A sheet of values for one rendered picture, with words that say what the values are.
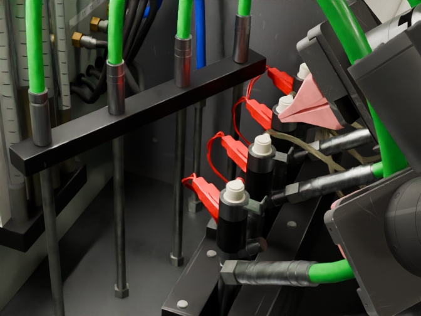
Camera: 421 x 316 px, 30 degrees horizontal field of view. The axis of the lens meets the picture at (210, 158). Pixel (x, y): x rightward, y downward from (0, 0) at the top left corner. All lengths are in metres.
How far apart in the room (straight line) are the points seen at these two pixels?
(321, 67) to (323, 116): 0.04
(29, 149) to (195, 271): 0.21
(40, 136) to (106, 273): 0.30
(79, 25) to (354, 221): 0.60
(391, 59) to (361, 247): 0.13
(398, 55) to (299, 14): 0.62
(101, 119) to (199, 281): 0.19
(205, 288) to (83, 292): 0.25
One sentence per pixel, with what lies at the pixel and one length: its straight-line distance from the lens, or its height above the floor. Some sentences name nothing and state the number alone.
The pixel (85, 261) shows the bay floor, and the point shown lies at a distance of 1.04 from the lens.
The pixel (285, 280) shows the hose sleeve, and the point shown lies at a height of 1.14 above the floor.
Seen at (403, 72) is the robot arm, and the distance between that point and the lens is 0.34.
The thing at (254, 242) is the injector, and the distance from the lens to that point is 0.74.
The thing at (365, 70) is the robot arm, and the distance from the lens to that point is 0.35.
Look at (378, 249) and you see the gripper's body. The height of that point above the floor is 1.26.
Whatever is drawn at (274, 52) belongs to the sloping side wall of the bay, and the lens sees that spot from 0.99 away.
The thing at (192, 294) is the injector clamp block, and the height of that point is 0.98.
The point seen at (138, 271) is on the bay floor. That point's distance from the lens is 1.02.
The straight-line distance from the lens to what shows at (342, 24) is 0.46.
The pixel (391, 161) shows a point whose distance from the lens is 0.47.
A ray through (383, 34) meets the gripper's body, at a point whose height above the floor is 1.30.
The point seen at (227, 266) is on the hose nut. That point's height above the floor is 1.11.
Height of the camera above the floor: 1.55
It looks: 36 degrees down
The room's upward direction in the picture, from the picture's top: 3 degrees clockwise
